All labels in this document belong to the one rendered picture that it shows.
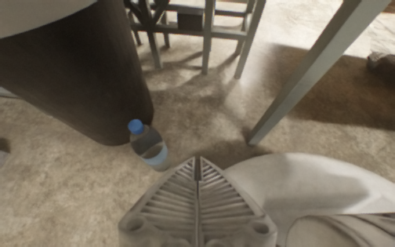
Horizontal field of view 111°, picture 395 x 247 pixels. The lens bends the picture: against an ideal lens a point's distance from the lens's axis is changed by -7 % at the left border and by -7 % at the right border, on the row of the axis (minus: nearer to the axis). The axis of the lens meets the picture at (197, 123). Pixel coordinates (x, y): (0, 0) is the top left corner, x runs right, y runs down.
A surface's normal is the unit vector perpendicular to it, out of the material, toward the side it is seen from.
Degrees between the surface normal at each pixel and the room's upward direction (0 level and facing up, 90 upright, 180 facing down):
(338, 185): 1
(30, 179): 0
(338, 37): 90
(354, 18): 90
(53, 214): 0
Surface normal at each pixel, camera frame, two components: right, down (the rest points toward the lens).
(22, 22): 0.57, 0.73
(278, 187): -0.01, -0.57
